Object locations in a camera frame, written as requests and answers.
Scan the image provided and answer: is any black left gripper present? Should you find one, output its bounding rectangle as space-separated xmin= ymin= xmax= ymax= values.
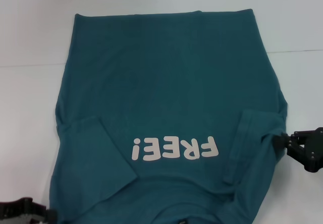
xmin=0 ymin=196 xmax=58 ymax=224

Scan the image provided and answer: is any teal shirt with FREE print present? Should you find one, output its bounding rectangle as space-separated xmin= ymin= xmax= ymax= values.
xmin=48 ymin=8 xmax=288 ymax=224

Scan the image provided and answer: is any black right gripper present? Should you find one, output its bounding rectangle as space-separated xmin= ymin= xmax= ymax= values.
xmin=272 ymin=126 xmax=323 ymax=173

